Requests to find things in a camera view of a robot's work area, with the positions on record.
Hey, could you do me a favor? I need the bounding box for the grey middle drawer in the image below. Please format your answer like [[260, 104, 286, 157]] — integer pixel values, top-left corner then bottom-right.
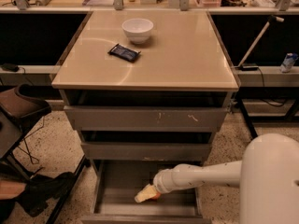
[[81, 132, 211, 161]]

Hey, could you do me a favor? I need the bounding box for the white ceramic bowl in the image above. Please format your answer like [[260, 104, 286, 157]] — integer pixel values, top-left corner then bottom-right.
[[121, 18, 153, 44]]

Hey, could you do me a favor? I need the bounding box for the white stick with black tip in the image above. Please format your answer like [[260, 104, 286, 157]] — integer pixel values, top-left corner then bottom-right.
[[236, 15, 284, 70]]

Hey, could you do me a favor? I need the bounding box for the black power adapter left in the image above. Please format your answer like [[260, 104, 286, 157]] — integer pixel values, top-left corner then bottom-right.
[[1, 63, 20, 72]]

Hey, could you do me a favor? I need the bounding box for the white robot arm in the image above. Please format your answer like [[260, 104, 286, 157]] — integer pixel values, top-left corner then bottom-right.
[[135, 133, 299, 224]]

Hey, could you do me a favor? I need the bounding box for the black power adapter right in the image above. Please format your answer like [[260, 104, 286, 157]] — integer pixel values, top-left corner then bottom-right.
[[240, 63, 259, 71]]

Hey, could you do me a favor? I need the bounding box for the grey bottom drawer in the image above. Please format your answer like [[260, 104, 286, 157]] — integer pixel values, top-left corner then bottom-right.
[[81, 161, 211, 224]]

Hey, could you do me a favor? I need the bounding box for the dark blue snack packet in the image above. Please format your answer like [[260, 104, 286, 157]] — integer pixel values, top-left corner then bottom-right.
[[108, 44, 140, 63]]

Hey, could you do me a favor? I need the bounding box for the black table leg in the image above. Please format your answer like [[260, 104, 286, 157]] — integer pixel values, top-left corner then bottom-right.
[[235, 95, 258, 139]]

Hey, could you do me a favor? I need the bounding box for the grey top drawer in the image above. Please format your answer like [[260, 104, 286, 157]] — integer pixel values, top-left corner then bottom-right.
[[64, 105, 226, 133]]

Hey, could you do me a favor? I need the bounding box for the orange fruit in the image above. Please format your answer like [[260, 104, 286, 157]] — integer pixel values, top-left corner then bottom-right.
[[151, 192, 161, 200]]

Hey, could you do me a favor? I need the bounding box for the brown office chair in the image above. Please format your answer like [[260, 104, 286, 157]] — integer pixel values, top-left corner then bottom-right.
[[0, 84, 51, 159]]

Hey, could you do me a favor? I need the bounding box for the grey drawer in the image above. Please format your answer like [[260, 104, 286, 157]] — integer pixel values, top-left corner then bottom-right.
[[64, 105, 226, 133], [81, 161, 211, 224], [81, 132, 211, 161]]

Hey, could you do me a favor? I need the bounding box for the grey drawer cabinet with counter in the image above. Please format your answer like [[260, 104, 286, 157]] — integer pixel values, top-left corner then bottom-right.
[[50, 9, 240, 173]]

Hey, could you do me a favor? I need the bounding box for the black shoe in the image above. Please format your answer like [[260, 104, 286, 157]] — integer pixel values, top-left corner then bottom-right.
[[16, 172, 75, 217]]

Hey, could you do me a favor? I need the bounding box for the black power adapter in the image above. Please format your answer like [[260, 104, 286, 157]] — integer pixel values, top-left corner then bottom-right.
[[240, 63, 259, 71], [1, 63, 20, 72]]

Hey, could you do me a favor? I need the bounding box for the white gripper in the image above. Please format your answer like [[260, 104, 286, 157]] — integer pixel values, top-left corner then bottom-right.
[[135, 169, 176, 203]]

